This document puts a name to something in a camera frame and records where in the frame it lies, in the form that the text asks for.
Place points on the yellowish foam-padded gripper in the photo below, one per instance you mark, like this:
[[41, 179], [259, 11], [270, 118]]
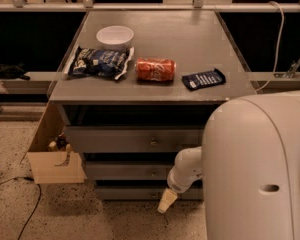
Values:
[[175, 185]]

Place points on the grey drawer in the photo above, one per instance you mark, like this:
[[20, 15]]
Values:
[[90, 139], [127, 170]]

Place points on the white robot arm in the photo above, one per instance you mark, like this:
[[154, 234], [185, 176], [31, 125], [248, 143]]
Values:
[[249, 163]]

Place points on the grey top drawer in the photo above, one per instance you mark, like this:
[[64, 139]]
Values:
[[90, 139]]

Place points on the grey drawer cabinet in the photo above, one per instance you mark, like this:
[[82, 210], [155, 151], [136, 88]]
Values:
[[196, 41]]

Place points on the dark blue snack bar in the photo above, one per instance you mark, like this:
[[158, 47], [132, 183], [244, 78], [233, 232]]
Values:
[[203, 80]]

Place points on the items inside cardboard box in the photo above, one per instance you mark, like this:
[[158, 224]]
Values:
[[60, 143]]

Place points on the red soda can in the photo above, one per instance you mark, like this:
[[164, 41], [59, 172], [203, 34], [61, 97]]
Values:
[[154, 69]]

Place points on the cardboard box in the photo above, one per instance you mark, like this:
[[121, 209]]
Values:
[[43, 162]]

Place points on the blue chip bag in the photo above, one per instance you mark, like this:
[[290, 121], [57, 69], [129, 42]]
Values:
[[103, 63]]

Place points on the white bowl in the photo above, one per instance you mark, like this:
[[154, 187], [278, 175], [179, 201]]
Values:
[[117, 38]]

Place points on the black object on ledge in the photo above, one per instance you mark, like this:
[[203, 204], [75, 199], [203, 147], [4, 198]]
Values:
[[13, 72]]

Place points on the metal rail frame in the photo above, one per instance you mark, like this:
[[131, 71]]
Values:
[[85, 5]]

